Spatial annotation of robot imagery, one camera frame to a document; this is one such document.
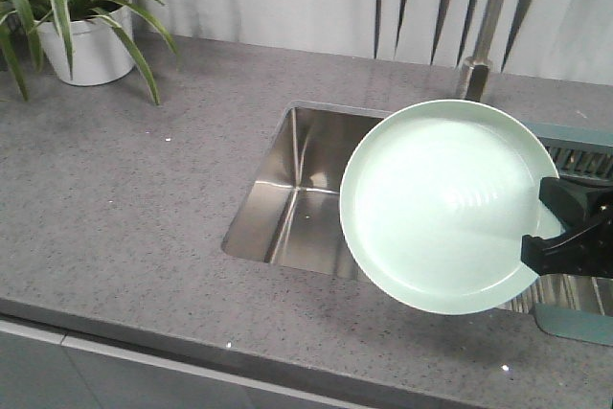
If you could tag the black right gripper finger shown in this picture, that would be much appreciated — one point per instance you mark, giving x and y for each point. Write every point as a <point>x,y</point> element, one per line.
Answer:
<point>574,201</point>
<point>585,250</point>

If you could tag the mint green round plate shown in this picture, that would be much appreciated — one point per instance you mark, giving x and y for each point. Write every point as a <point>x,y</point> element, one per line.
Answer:
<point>436,199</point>

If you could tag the teal roll-up drying rack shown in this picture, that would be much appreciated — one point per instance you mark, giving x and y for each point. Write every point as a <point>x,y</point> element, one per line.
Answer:
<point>567,306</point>

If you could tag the stainless steel faucet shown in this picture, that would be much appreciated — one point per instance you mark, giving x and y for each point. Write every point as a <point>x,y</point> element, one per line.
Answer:
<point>476,68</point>

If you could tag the white pleated curtain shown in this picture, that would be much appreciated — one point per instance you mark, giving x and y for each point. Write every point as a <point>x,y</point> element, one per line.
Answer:
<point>555,39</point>

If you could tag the stainless steel sink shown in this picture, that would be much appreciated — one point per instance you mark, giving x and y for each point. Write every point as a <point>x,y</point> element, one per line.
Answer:
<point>290,217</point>

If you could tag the potted green plant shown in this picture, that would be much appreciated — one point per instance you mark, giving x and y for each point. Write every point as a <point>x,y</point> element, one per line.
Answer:
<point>87,42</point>

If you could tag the grey drawer cabinet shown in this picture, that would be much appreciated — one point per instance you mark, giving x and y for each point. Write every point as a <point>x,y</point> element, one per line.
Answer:
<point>43,366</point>

